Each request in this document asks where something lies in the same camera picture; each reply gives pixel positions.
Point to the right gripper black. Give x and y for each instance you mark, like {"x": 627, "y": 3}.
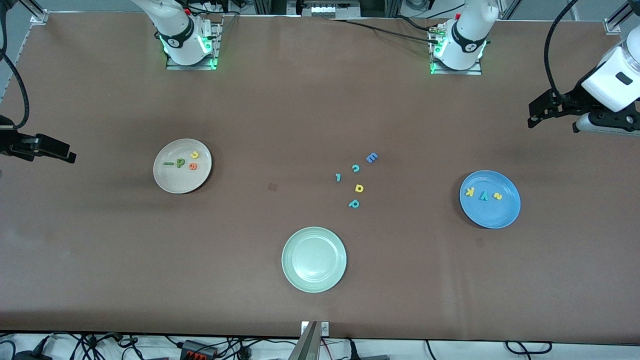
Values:
{"x": 10, "y": 143}

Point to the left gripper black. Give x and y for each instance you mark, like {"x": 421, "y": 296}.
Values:
{"x": 569, "y": 100}

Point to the teal foam letter Y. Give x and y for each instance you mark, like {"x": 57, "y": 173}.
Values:
{"x": 483, "y": 195}

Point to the green foam letter p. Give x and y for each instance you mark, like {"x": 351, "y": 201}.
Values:
{"x": 180, "y": 163}

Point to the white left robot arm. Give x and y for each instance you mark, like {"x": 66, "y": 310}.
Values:
{"x": 467, "y": 45}

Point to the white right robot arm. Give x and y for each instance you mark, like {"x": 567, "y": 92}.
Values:
{"x": 175, "y": 30}

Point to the arm base connector plug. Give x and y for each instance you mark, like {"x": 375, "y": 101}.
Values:
{"x": 437, "y": 31}

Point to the brown table cover cloth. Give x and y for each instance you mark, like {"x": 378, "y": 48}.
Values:
{"x": 100, "y": 250}

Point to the blue plate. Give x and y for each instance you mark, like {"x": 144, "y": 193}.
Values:
{"x": 490, "y": 212}

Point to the beige brown plate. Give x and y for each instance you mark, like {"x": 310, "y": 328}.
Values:
{"x": 180, "y": 180}

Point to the blue foam letter E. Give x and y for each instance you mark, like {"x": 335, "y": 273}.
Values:
{"x": 371, "y": 157}

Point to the yellow foam letter a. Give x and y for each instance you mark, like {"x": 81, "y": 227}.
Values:
{"x": 359, "y": 188}

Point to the black power adapter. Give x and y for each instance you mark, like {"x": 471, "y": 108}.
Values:
{"x": 32, "y": 356}

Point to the teal foam letter a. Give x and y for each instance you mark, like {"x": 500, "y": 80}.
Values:
{"x": 354, "y": 203}

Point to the white connector block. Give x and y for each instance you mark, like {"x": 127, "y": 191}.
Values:
{"x": 325, "y": 10}

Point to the light green plate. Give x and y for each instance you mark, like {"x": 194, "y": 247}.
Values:
{"x": 314, "y": 260}

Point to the black plug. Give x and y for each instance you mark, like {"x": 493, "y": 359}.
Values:
{"x": 243, "y": 352}
{"x": 352, "y": 350}

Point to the aluminium frame corner post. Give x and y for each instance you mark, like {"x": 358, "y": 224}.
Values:
{"x": 39, "y": 17}
{"x": 612, "y": 26}

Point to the dark machine frame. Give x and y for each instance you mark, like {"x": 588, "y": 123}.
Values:
{"x": 267, "y": 6}

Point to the white mounting bracket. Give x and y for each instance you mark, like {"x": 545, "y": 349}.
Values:
{"x": 325, "y": 328}

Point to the grey camera pole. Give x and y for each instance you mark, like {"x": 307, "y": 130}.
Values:
{"x": 306, "y": 345}

